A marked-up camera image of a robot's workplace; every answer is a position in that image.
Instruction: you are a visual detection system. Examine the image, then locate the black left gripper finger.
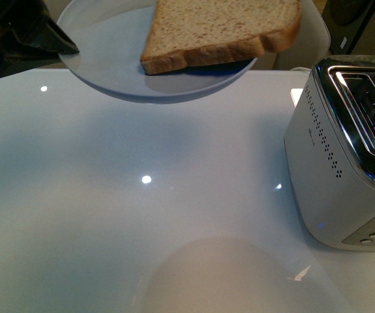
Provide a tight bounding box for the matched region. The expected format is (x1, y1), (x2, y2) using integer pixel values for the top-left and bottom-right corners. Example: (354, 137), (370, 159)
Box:
(0, 1), (79, 78)

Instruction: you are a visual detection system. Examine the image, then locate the light blue round plate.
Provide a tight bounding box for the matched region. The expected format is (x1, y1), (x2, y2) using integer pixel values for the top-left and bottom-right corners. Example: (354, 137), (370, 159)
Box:
(57, 1), (255, 104)

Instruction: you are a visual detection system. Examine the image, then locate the slice of bread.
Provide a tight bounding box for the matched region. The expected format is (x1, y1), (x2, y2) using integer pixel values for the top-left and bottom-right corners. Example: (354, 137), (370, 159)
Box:
(140, 1), (302, 75)

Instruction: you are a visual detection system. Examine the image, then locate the beige chair on right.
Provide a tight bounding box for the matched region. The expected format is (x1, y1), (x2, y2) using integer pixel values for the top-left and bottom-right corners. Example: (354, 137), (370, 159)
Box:
(252, 0), (330, 70)

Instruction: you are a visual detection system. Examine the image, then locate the dark washing machine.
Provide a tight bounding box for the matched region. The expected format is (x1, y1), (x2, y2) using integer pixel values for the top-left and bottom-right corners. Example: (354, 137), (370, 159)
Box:
(322, 0), (375, 55)

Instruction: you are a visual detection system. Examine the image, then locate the silver two-slot toaster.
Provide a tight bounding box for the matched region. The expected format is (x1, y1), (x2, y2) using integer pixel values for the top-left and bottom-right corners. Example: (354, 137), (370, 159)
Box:
(284, 55), (375, 252)

